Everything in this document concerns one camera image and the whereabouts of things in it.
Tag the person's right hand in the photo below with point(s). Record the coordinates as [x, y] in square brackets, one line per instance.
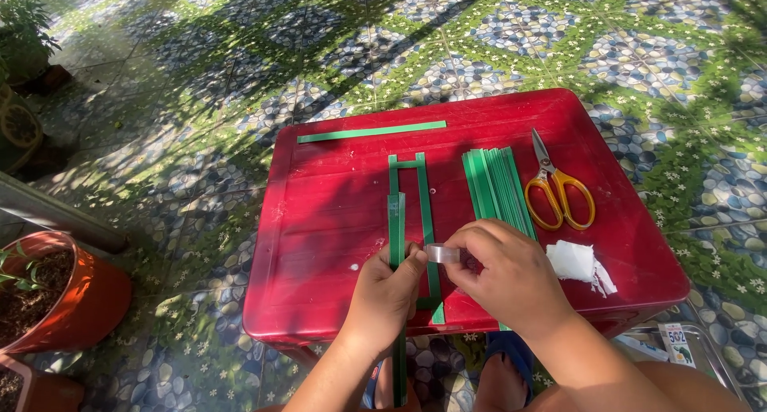
[515, 280]

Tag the person's left hand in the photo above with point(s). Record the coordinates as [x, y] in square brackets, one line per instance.
[380, 310]

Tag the clear adhesive tape roll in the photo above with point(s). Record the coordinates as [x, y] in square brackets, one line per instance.
[442, 253]

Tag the crumpled white tissue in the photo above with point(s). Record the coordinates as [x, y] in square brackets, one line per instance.
[574, 261]

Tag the blue sandal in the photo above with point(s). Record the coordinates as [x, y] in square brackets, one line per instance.
[512, 349]

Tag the person's left foot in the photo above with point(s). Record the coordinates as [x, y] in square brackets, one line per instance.
[383, 388]

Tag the person's foot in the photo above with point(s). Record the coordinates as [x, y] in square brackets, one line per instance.
[497, 388]
[383, 388]

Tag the red plastic table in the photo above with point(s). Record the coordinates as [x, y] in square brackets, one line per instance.
[335, 232]

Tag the person's right foot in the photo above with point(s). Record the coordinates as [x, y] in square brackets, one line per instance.
[497, 388]

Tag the white green packet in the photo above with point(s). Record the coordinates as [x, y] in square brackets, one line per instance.
[677, 345]

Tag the person's right leg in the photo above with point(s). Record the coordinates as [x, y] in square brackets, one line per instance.
[689, 388]

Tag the metal tray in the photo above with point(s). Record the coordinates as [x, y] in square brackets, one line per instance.
[713, 352]

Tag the orange plant pot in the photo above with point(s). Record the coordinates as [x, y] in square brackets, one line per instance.
[90, 304]

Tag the grey concrete curb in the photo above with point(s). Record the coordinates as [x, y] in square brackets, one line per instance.
[54, 211]

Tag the brown plant pot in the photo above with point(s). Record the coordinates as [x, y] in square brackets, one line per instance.
[36, 391]

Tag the small green plant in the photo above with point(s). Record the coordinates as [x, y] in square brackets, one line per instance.
[18, 268]

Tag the woven basket planter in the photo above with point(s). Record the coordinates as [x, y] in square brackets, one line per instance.
[21, 130]

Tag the leafy potted plant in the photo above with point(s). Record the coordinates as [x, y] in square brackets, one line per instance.
[24, 28]

